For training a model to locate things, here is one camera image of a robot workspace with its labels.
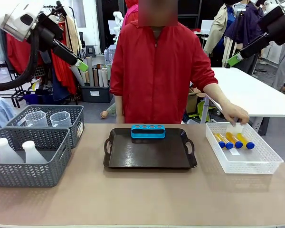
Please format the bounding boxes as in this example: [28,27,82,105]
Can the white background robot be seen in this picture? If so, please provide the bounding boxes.
[112,10,124,41]

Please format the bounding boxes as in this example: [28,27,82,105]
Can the grey basket holding bottles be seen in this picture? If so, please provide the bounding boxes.
[0,127,73,188]

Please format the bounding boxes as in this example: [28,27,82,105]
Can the person's left forearm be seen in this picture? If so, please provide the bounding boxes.
[202,83,231,113]

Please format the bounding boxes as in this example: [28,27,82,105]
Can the person in red jacket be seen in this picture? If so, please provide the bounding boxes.
[109,0,219,124]

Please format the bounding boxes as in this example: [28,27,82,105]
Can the cardboard box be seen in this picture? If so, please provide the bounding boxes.
[186,87,205,115]

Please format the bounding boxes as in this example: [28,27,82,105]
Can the blue test tube rack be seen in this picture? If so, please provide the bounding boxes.
[130,123,166,139]

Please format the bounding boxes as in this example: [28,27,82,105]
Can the white plastic bottle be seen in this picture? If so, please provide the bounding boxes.
[21,140,48,165]
[0,137,25,165]

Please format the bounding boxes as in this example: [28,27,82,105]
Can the clear plastic measuring cup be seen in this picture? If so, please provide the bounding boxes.
[24,110,49,127]
[49,111,73,129]

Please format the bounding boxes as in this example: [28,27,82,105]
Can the person's left hand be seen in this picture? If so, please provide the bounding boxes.
[222,103,250,127]

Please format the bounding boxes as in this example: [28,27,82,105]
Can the person's right forearm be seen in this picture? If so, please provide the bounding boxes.
[115,94,126,124]

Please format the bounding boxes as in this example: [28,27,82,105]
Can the tall grey tube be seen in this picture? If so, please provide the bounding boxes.
[85,55,95,84]

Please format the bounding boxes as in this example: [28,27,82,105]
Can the black corrugated cable hose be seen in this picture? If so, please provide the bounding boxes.
[0,29,40,92]

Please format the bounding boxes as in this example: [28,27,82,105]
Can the orange tube with blue cap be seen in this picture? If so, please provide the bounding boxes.
[236,133,256,150]
[220,135,234,150]
[225,132,244,149]
[213,133,226,149]

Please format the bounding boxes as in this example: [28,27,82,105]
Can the large white roll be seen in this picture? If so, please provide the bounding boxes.
[68,65,86,87]

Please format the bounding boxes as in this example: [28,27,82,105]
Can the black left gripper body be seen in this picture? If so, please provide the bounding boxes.
[37,13,64,52]

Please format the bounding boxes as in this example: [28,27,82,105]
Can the light blue shirt cloth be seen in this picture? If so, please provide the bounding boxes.
[0,91,16,135]

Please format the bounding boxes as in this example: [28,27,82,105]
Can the grey basket holding cups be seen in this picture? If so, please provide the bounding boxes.
[6,104,85,149]

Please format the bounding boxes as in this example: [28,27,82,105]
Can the white paper roll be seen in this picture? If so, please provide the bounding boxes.
[101,67,109,87]

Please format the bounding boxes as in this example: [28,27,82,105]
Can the white background table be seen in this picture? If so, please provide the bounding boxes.
[205,67,285,124]

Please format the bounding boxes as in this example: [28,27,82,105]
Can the white translucent plastic piece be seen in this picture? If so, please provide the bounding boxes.
[226,124,244,135]

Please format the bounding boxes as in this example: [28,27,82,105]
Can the person in beige coat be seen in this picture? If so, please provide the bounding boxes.
[203,3,236,67]

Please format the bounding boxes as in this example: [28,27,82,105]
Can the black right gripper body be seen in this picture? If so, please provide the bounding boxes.
[257,6,285,46]

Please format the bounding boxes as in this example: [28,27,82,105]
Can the black plastic serving tray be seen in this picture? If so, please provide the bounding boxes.
[103,128,198,170]

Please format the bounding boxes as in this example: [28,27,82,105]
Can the green and white stool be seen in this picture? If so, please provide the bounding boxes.
[188,100,216,120]

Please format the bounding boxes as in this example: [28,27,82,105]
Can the white perforated plastic basket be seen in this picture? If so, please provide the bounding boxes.
[205,121,285,175]

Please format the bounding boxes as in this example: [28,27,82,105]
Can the red clothes on rack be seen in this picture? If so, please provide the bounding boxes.
[6,30,78,96]

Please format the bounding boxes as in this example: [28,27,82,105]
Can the dark grey storage bin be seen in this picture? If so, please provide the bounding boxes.
[80,83,113,104]

